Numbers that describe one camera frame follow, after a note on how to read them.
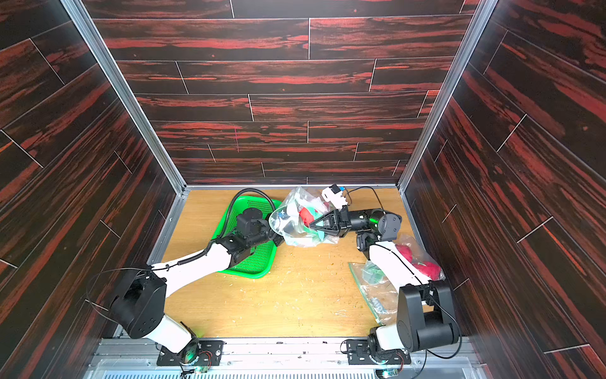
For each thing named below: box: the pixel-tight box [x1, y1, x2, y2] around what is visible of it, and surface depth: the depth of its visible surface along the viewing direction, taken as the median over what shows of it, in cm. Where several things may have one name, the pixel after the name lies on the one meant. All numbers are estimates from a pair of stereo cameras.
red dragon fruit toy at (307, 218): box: [298, 206, 315, 228], surface depth 69 cm
